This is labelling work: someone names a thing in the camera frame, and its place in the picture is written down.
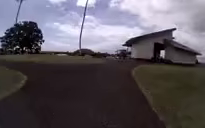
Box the distant low bushes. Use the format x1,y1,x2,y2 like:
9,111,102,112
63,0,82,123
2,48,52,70
68,48,111,58

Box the vehicle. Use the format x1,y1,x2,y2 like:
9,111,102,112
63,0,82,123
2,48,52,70
114,49,130,61

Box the dark asphalt path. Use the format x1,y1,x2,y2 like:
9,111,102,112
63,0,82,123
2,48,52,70
0,57,168,128

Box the tall leaning palm trunk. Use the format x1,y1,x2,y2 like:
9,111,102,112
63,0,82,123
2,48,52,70
77,0,90,56

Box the white building with dark roof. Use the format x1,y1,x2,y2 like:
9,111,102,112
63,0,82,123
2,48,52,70
122,27,203,65

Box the green grass lawn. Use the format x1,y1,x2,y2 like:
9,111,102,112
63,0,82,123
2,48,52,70
132,63,205,128
0,64,28,103
0,53,108,65

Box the large round dark tree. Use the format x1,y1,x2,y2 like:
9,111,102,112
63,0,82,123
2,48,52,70
0,20,46,55

